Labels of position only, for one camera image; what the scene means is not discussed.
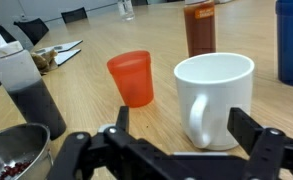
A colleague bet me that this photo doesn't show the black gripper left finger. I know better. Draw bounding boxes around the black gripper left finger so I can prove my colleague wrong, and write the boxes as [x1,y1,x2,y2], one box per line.
[46,105,169,180]

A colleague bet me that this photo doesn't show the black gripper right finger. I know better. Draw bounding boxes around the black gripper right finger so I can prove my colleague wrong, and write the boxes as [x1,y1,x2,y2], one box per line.
[227,107,293,180]

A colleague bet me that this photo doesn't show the white ceramic mug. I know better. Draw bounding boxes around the white ceramic mug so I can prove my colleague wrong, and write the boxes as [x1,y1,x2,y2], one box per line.
[173,52,256,151]

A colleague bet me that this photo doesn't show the dark red berries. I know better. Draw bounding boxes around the dark red berries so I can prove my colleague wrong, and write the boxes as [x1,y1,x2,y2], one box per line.
[0,160,33,180]

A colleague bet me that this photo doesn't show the round metal bowl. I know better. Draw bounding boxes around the round metal bowl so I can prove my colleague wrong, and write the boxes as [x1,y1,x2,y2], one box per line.
[0,122,54,180]

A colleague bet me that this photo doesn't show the half-full dark sauce squeeze bottle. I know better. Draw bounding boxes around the half-full dark sauce squeeze bottle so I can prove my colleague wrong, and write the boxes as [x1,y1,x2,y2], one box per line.
[0,25,68,141]

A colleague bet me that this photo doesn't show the large orange plastic cup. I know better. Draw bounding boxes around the large orange plastic cup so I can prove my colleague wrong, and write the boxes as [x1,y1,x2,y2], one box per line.
[106,49,155,109]

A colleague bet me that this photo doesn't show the crumpled brown paper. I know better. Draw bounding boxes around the crumpled brown paper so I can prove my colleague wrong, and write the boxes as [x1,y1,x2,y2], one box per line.
[30,49,59,75]

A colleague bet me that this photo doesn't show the blue plastic cup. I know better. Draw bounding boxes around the blue plastic cup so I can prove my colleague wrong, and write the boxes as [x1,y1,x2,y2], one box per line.
[274,0,293,89]

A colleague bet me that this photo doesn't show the red-brown sauce squeeze bottle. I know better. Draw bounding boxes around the red-brown sauce squeeze bottle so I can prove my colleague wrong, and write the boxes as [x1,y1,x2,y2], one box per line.
[183,0,217,58]

